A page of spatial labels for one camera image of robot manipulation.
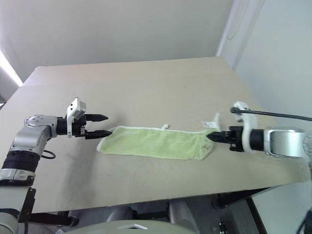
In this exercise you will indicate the grey robot torso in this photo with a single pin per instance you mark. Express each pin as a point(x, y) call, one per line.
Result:
point(109, 229)

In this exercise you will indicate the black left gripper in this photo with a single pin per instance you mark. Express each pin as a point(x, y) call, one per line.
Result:
point(79, 128)

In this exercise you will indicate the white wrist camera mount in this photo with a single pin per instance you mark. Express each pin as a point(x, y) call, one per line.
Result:
point(248, 123)
point(72, 111)

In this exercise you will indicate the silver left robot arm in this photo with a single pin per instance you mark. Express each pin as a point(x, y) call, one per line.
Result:
point(34, 136)

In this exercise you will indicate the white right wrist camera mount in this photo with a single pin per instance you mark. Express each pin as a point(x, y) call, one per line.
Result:
point(248, 123)

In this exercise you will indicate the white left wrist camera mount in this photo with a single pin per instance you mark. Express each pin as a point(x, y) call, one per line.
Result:
point(72, 111)

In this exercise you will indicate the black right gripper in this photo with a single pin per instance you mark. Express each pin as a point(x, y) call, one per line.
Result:
point(236, 140)

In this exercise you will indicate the light green towel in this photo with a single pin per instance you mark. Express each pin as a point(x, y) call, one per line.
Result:
point(156, 142)

